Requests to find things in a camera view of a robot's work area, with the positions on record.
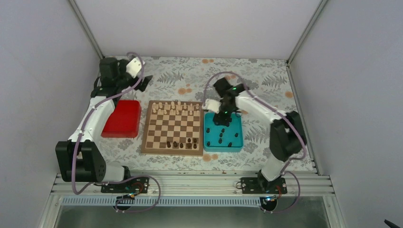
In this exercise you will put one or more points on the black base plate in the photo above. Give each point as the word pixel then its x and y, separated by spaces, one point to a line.
pixel 134 186
pixel 253 185

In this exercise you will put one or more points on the red plastic tray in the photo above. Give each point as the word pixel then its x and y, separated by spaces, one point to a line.
pixel 124 120

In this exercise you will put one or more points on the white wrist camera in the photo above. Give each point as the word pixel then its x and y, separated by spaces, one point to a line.
pixel 211 105
pixel 134 66

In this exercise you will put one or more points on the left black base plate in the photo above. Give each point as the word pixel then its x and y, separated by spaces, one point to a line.
pixel 134 186

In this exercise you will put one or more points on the floral patterned table mat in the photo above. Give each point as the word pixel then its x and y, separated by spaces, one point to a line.
pixel 192 79

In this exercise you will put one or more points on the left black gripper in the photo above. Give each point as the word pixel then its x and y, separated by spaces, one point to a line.
pixel 144 84

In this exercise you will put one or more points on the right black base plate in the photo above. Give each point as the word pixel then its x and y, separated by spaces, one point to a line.
pixel 253 185

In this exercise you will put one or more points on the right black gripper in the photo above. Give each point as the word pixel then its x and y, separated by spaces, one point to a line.
pixel 223 120

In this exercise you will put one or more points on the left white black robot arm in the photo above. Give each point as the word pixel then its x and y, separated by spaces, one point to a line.
pixel 79 157

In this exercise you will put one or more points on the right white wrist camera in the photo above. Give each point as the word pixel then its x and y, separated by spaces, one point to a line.
pixel 211 105

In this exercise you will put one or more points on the aluminium rail frame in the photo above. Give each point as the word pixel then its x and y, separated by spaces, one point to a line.
pixel 223 183

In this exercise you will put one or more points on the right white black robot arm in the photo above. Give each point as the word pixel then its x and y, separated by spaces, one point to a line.
pixel 286 133

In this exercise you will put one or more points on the teal plastic tray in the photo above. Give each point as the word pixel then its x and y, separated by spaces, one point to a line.
pixel 212 133

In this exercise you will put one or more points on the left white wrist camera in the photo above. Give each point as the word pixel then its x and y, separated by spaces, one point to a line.
pixel 134 66

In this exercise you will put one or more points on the wooden chess board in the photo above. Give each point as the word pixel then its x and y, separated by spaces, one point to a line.
pixel 179 121

